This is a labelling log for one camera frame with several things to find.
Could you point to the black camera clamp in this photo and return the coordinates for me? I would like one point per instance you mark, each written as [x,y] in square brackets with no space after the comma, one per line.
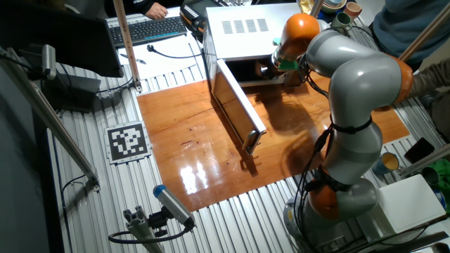
[157,221]

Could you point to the dark pen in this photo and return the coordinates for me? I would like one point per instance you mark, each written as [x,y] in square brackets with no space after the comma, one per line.
[133,59]

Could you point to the white paper sheet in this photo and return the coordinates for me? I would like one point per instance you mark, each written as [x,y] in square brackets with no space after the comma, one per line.
[168,68]

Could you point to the silver camera blue cap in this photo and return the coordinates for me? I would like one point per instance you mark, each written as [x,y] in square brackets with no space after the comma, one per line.
[172,205]

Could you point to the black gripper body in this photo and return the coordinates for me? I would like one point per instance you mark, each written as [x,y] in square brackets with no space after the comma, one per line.
[273,70]

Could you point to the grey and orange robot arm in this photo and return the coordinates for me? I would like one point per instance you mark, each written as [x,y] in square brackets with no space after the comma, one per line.
[358,84]

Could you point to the grey webcam device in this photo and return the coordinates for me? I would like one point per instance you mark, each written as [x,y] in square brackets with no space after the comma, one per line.
[49,61]

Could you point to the orange wooden board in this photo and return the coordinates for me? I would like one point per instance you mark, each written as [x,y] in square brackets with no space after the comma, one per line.
[197,158]

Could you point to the black monitor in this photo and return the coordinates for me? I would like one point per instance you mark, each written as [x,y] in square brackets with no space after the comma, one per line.
[63,38]

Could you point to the black orange teach pendant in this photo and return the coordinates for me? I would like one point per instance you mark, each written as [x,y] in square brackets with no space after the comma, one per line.
[197,10]

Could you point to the black computer keyboard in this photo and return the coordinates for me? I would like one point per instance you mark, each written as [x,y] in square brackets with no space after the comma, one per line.
[147,30]

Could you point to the grey aluminium strut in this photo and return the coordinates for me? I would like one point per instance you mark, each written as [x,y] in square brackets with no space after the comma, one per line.
[425,161]

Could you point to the short aluminium profile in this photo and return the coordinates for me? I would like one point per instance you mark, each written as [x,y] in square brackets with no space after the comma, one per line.
[140,232]

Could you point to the olive sleeved forearm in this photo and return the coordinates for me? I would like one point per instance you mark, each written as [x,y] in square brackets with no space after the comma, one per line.
[430,79]

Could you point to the blue plastic object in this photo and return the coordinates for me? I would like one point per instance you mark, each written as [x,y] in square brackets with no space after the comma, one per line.
[440,199]

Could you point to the person in dark coat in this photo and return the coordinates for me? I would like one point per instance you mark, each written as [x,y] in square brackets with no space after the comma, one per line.
[441,116]

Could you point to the green cloth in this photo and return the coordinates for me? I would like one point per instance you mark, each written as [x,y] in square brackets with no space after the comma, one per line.
[444,175]

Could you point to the slanted aluminium strut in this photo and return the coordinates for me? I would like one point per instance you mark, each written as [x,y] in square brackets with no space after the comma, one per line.
[52,121]

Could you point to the wooden upright post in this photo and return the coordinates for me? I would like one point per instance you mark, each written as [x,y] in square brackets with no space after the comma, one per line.
[126,38]

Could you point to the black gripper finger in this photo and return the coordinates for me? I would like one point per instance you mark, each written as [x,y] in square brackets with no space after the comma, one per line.
[271,78]
[264,72]

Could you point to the silver microwave oven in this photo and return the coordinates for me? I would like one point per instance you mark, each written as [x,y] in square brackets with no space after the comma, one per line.
[246,35]

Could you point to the black phone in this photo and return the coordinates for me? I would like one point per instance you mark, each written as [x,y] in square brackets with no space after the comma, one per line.
[419,150]

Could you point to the slanted wooden strut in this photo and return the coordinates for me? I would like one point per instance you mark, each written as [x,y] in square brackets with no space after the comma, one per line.
[422,35]

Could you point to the dark sleeved forearm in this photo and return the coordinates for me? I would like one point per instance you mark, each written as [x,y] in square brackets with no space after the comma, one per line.
[130,5]

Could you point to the stack of pale bowls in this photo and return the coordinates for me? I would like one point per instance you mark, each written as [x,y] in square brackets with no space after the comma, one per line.
[334,4]

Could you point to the person in blue shirt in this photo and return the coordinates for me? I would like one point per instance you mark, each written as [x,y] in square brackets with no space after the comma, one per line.
[411,28]

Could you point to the slim grey post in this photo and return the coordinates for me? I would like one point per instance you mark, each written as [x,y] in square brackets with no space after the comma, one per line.
[316,7]

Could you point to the black white marker plate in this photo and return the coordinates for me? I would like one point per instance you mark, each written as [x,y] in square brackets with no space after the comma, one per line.
[127,141]

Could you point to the hand with dark sleeve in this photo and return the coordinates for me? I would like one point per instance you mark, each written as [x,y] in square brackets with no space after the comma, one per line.
[155,10]

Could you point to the blue cup yellow inside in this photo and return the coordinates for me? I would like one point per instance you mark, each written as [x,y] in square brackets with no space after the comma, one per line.
[388,162]

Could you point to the black box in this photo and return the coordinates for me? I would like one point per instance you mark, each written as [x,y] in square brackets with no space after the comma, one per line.
[70,95]

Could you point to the white box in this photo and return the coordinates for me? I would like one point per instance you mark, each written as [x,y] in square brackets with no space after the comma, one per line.
[408,204]

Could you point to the dark green cup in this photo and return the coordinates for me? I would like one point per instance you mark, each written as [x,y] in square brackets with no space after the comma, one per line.
[341,20]

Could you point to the yellow bag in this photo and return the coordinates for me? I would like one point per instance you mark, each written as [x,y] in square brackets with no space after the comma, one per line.
[305,6]

